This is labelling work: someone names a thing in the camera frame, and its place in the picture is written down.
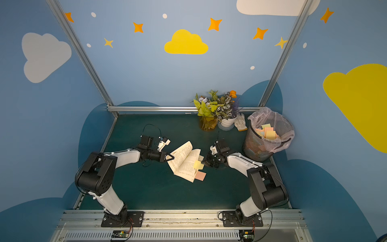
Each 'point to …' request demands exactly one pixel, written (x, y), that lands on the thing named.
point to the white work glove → (240, 122)
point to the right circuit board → (246, 235)
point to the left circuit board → (120, 234)
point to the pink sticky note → (200, 175)
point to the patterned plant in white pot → (228, 113)
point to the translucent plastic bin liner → (284, 130)
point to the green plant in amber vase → (206, 109)
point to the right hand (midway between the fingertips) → (202, 160)
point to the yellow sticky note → (198, 165)
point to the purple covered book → (182, 165)
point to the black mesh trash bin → (258, 148)
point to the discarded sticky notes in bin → (267, 132)
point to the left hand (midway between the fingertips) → (173, 156)
